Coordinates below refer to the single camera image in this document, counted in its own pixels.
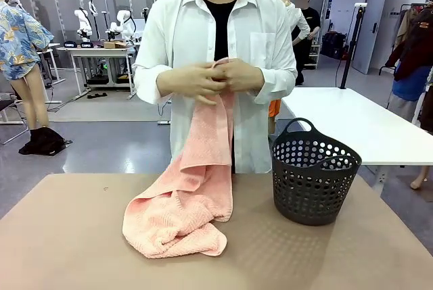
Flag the person's right hand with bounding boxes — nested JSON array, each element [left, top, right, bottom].
[[157, 64, 227, 107]]

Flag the blue garment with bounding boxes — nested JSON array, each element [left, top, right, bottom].
[[392, 65, 433, 102]]

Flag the mannequin foot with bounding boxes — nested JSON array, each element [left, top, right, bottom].
[[410, 164, 431, 190]]

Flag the dark red jacket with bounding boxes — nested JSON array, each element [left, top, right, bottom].
[[385, 5, 433, 82]]

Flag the beige mannequin with cap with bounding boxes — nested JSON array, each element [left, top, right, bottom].
[[0, 0, 51, 132]]

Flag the black camera tripod pole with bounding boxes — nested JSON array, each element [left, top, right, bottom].
[[339, 2, 368, 90]]

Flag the black bags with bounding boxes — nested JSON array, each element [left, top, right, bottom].
[[321, 32, 349, 60]]

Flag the blue floral shirt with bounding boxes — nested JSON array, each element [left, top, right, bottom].
[[0, 1, 55, 81]]

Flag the person's left forearm white sleeve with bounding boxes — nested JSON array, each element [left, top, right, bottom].
[[252, 65, 298, 105]]

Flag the person's right forearm white sleeve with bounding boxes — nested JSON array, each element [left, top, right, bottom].
[[133, 62, 172, 105]]

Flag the person in white shirt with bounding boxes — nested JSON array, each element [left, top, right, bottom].
[[132, 0, 298, 174]]

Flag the person in black clothes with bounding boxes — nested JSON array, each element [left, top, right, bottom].
[[293, 0, 321, 87]]

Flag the small white desk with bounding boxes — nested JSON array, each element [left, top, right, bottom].
[[36, 43, 67, 87]]

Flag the beige coat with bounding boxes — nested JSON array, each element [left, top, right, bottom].
[[393, 7, 419, 51]]

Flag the black chair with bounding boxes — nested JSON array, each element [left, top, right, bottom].
[[0, 99, 30, 145]]

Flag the black clothes pile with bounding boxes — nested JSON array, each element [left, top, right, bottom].
[[18, 126, 74, 156]]

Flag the white table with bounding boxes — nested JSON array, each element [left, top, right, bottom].
[[279, 86, 433, 169]]

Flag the wooden shoe shelf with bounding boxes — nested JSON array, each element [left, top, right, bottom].
[[303, 43, 321, 70]]

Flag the grey door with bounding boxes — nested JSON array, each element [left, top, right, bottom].
[[351, 0, 388, 75]]

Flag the person's left hand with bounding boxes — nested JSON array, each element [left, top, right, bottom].
[[225, 58, 266, 95]]

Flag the orange cloth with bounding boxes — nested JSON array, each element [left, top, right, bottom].
[[269, 99, 282, 126]]

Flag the white desk with robots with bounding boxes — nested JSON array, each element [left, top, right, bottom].
[[57, 45, 139, 100]]

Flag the dark grey perforated laundry basket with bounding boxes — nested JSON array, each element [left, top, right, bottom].
[[271, 117, 363, 226]]

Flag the pink terry towel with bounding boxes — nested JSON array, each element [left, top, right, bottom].
[[122, 58, 236, 259]]

